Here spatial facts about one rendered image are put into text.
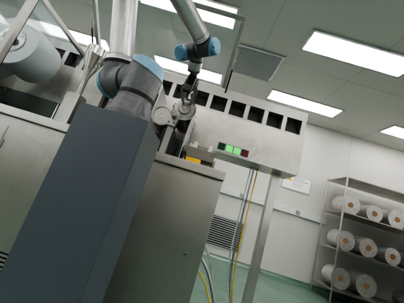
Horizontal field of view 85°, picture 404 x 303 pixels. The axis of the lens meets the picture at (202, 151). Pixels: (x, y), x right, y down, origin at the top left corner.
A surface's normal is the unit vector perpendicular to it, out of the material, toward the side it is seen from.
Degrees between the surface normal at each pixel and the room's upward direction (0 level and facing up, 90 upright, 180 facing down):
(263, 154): 90
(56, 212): 90
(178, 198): 90
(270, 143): 90
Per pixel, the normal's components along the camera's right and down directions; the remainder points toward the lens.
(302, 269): 0.04, -0.22
